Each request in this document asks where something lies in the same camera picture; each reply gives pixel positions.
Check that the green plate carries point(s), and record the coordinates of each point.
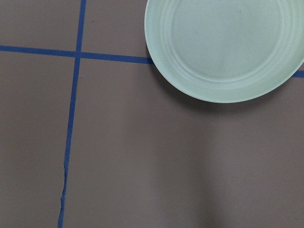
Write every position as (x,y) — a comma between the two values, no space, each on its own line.
(225,51)

